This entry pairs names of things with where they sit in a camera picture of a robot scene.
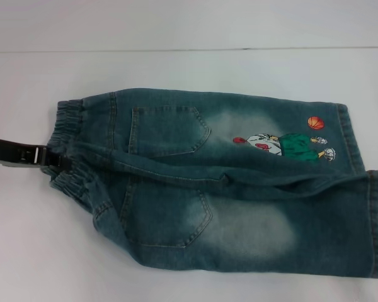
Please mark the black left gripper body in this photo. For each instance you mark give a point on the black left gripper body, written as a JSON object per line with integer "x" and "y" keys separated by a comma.
{"x": 15, "y": 152}

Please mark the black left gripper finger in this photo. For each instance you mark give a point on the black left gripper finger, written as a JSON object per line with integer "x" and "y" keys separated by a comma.
{"x": 57, "y": 162}

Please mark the blue denim shorts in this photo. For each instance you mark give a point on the blue denim shorts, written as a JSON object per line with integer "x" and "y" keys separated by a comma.
{"x": 189, "y": 201}

